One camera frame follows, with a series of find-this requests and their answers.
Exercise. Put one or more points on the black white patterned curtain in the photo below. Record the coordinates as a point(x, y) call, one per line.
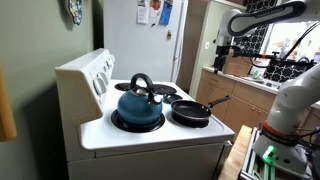
point(256, 36)

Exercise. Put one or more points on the brown cardboard box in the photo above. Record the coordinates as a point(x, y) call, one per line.
point(236, 66)

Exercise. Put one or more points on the white light switch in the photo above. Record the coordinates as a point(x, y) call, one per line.
point(207, 45)

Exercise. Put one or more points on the white refrigerator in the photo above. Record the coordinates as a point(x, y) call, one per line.
point(133, 50)

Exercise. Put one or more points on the white paper sheet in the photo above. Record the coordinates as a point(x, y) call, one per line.
point(142, 13)

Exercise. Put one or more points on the large black coil burner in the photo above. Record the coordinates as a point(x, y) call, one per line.
point(165, 89)
point(116, 123)

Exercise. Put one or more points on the orange red fridge magnet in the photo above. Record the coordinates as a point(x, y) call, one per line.
point(155, 4)

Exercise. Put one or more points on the white kitchen countertop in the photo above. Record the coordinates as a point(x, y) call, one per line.
point(240, 79)

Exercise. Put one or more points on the dark round spoon rest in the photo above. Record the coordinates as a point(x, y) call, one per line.
point(172, 98)

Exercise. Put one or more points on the white electric stove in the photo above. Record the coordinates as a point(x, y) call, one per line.
point(150, 146)

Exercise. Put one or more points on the yellow wooden board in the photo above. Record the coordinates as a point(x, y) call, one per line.
point(6, 113)

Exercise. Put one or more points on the small white stove knob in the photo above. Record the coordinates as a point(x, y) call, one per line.
point(111, 59)
point(107, 64)

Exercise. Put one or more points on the light wooden kitchen cabinets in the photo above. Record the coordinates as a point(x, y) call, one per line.
point(246, 110)

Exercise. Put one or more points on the large white stove knob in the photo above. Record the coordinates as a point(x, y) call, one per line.
point(99, 87)
point(104, 78)

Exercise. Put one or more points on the green item on counter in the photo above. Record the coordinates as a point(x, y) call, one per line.
point(256, 72)

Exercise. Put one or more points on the small yellow fridge magnet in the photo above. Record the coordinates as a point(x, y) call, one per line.
point(169, 34)

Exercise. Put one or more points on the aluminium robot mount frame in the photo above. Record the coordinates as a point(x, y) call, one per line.
point(248, 163)

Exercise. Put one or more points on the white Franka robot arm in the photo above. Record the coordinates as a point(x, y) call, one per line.
point(290, 100)

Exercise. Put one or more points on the black frying pan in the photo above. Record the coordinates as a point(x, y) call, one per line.
point(190, 110)

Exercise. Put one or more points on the blue paper note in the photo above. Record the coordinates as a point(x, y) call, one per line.
point(165, 13)

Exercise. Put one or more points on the colourful wall decoration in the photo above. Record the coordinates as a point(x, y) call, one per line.
point(76, 10)

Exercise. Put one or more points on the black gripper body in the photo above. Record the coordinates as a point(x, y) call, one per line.
point(220, 61)

